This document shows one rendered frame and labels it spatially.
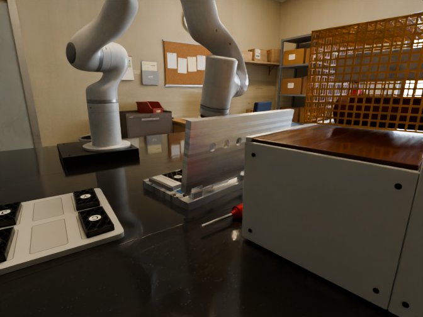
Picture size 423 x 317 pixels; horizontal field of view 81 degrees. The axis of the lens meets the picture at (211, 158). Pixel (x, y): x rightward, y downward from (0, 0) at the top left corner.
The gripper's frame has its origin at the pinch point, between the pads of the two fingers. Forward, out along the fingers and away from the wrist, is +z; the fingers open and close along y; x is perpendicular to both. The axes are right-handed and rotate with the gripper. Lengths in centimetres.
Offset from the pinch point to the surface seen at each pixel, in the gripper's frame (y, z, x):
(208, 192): 10.6, 0.4, 12.2
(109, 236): 36.0, 1.4, 12.4
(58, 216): 40.7, 4.6, -2.7
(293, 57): -361, -39, -178
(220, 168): 6.8, -5.4, 11.8
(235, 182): -0.4, 0.4, 12.2
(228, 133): 5.8, -14.8, 11.2
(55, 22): -43, -33, -306
